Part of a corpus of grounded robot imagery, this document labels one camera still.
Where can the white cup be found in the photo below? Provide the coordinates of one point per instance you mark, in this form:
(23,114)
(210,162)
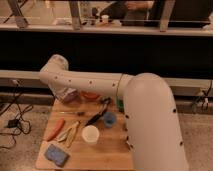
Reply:
(90,134)

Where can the green block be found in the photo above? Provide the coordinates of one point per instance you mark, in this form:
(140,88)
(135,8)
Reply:
(120,105)

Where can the purple bowl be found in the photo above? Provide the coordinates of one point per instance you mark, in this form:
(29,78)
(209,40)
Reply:
(70,97)

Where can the wooden board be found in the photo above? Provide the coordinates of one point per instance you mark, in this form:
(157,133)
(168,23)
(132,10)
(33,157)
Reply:
(110,153)

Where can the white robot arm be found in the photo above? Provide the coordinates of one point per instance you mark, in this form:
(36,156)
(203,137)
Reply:
(150,111)

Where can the red orange toy food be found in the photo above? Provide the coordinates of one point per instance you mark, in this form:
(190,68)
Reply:
(89,95)

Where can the white paper cup background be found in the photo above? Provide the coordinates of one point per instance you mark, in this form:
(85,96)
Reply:
(105,19)

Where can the blue small bowl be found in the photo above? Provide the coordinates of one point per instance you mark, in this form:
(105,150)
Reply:
(109,119)

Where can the thin screwdriver tool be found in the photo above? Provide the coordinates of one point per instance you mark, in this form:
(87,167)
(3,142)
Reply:
(71,112)

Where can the person in background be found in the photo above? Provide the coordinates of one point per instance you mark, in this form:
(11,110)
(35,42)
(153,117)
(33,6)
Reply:
(129,13)

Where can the blue folded towel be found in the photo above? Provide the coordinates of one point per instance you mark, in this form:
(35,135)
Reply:
(56,155)

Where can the black handled utensil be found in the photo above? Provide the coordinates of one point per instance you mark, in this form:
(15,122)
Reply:
(97,116)

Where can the orange carrot toy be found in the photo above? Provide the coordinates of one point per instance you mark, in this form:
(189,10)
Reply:
(56,130)

